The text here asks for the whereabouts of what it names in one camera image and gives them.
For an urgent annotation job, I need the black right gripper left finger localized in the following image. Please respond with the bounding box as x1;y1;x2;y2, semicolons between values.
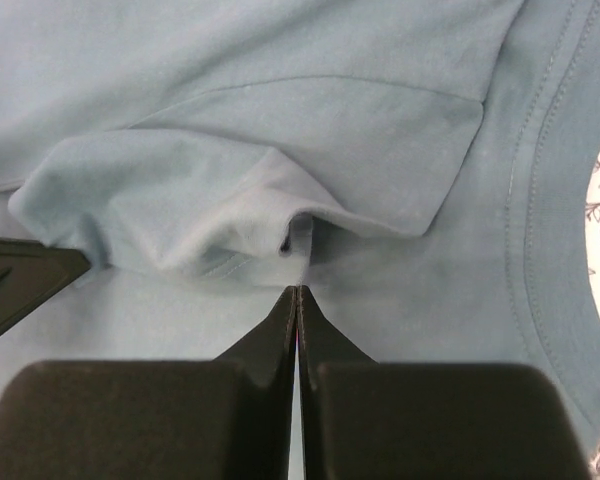
0;287;298;479

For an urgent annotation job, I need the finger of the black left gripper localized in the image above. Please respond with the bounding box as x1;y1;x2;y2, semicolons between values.
0;238;91;336

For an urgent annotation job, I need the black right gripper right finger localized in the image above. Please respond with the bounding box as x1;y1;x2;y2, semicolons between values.
297;286;589;479

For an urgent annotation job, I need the blue-grey t shirt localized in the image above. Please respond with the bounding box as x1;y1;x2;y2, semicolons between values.
0;1;600;451

